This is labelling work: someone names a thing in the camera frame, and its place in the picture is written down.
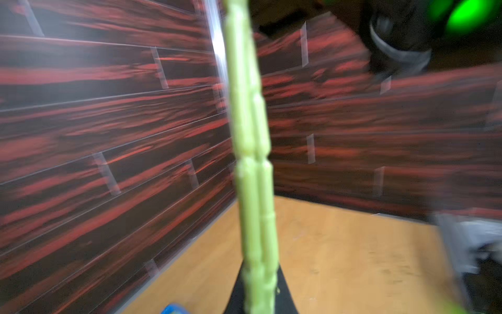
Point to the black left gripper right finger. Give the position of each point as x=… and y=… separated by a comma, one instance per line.
x=284, y=303

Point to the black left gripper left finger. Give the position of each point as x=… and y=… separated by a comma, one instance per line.
x=235, y=304

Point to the artificial flower bouquet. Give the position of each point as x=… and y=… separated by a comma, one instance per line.
x=253, y=170

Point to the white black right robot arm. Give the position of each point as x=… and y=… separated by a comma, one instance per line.
x=406, y=38

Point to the blue tape dispenser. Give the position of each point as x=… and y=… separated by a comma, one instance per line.
x=175, y=309

